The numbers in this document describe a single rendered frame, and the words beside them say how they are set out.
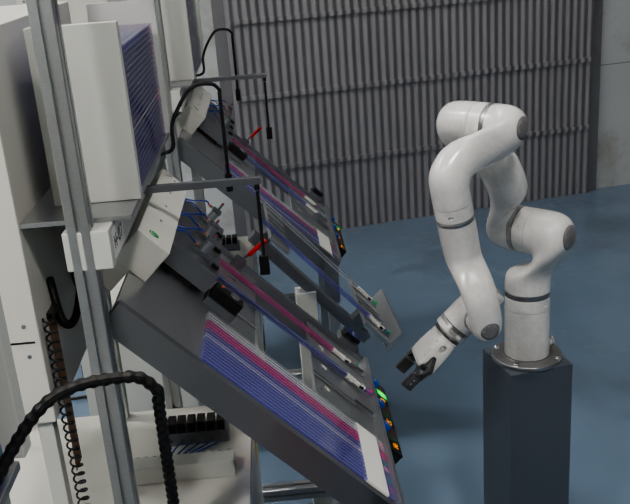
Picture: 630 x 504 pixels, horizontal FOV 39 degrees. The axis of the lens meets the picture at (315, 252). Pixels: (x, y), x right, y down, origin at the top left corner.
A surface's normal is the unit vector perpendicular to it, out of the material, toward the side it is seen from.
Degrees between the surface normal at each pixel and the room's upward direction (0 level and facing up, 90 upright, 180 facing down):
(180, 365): 90
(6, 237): 90
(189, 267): 90
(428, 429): 0
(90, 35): 90
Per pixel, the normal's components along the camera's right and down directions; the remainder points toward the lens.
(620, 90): 0.25, 0.31
